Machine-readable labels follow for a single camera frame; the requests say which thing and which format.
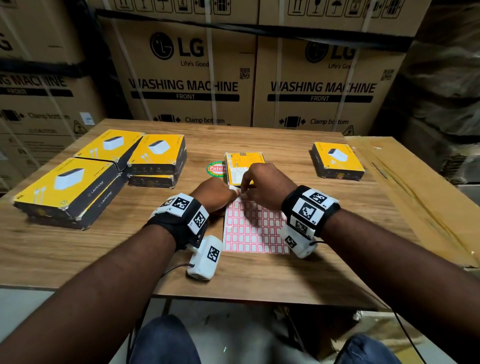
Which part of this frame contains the person's left hand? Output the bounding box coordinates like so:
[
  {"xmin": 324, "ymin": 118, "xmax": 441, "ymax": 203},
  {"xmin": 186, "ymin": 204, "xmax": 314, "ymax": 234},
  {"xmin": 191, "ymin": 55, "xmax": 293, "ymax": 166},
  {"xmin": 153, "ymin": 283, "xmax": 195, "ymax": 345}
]
[{"xmin": 189, "ymin": 176, "xmax": 241, "ymax": 214}]

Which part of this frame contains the person's right hand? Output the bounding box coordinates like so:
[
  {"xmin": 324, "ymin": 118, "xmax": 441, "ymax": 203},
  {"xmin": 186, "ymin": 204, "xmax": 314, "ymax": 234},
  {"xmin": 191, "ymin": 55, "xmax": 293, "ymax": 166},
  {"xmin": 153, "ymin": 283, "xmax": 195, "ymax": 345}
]
[{"xmin": 239, "ymin": 162, "xmax": 299, "ymax": 212}]

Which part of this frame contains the sheet of red-bordered labels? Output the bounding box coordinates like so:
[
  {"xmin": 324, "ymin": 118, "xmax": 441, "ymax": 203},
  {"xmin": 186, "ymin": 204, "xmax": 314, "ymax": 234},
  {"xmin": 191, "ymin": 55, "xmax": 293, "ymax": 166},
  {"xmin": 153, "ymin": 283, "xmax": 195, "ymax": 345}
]
[{"xmin": 223, "ymin": 196, "xmax": 292, "ymax": 255}]

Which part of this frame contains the group of yellow boxes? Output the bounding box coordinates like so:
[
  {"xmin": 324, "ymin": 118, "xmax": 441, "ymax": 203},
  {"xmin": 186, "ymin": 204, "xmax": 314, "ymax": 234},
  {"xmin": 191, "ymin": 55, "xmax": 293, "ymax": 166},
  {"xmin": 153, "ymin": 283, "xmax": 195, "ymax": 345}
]
[{"xmin": 13, "ymin": 129, "xmax": 188, "ymax": 231}]

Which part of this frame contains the person's right forearm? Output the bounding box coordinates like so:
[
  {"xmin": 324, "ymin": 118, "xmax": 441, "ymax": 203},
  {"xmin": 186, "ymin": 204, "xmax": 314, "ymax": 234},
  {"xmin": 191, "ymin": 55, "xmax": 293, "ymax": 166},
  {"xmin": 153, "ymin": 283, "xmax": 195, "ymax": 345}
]
[{"xmin": 320, "ymin": 208, "xmax": 480, "ymax": 364}]

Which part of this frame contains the person's left forearm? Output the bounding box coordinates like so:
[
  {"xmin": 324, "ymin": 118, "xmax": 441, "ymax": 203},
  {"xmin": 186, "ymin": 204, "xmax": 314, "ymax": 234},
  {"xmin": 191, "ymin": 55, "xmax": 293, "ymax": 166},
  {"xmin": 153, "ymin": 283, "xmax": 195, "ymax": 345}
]
[{"xmin": 0, "ymin": 224, "xmax": 177, "ymax": 364}]

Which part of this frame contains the person's left leg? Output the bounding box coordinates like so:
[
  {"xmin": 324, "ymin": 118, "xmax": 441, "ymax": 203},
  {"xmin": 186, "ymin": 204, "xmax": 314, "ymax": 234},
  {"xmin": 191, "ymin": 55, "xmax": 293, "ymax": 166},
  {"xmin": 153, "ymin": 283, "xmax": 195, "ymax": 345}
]
[{"xmin": 129, "ymin": 314, "xmax": 202, "ymax": 364}]

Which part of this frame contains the person's leg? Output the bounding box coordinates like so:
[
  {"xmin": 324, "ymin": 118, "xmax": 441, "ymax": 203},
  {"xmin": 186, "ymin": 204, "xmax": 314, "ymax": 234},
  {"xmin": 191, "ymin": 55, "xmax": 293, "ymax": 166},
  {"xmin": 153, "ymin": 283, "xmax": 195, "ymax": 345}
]
[
  {"xmin": 129, "ymin": 314, "xmax": 202, "ymax": 364},
  {"xmin": 333, "ymin": 333, "xmax": 402, "ymax": 364}
]

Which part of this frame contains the person's right leg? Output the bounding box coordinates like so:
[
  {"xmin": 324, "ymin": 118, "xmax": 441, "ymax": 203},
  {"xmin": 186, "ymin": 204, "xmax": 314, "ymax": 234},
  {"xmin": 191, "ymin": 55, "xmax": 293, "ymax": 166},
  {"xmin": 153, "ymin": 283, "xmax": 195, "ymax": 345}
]
[{"xmin": 333, "ymin": 333, "xmax": 402, "ymax": 364}]

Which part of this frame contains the round green red sticker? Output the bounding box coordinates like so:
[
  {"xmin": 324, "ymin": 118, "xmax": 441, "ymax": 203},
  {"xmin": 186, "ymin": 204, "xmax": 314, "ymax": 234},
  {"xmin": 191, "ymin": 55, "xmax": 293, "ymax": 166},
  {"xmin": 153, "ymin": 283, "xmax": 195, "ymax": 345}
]
[{"xmin": 206, "ymin": 160, "xmax": 227, "ymax": 178}]

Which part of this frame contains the black wristband with marker tags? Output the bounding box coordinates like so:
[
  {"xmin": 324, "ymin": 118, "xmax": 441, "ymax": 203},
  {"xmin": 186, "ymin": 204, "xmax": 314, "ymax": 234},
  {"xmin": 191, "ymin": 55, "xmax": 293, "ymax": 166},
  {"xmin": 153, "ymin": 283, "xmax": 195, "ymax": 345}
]
[
  {"xmin": 281, "ymin": 185, "xmax": 341, "ymax": 239},
  {"xmin": 144, "ymin": 193, "xmax": 210, "ymax": 251}
]

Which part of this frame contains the stack of large printed cartons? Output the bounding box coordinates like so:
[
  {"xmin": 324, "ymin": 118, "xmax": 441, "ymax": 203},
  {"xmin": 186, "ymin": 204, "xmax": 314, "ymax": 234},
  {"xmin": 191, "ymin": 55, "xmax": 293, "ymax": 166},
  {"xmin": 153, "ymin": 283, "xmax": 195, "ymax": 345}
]
[{"xmin": 0, "ymin": 0, "xmax": 432, "ymax": 192}]

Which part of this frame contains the flat brown cardboard sheet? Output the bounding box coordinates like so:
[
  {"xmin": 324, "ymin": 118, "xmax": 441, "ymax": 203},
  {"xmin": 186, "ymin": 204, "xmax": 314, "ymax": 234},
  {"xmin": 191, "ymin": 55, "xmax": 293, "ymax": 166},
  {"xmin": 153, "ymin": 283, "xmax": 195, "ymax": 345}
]
[{"xmin": 344, "ymin": 135, "xmax": 480, "ymax": 268}]

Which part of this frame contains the black stretch wrap band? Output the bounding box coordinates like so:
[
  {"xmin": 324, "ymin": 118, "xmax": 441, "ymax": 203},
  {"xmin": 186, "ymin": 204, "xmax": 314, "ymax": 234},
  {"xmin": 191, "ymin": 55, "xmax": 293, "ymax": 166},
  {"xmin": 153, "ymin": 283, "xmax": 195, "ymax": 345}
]
[
  {"xmin": 95, "ymin": 9, "xmax": 415, "ymax": 52},
  {"xmin": 0, "ymin": 59, "xmax": 113, "ymax": 79}
]

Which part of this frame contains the plastic wrapped cardboard stack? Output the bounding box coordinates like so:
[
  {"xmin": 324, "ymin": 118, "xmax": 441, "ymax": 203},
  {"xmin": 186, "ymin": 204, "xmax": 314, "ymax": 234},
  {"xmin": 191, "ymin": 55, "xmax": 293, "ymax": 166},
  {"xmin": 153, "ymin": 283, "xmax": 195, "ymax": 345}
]
[{"xmin": 371, "ymin": 0, "xmax": 480, "ymax": 185}]

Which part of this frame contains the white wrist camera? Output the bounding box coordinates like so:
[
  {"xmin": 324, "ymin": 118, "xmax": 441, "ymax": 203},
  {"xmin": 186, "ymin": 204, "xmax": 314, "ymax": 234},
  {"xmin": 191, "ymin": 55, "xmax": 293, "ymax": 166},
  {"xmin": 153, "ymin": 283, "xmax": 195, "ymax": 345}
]
[
  {"xmin": 279, "ymin": 224, "xmax": 320, "ymax": 260},
  {"xmin": 186, "ymin": 235, "xmax": 224, "ymax": 281}
]

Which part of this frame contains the black metal table frame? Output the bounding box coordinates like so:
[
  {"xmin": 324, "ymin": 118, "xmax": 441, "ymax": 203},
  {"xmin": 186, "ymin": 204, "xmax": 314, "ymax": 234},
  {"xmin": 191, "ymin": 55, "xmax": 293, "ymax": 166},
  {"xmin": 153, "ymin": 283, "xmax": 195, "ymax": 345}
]
[{"xmin": 125, "ymin": 298, "xmax": 173, "ymax": 364}]

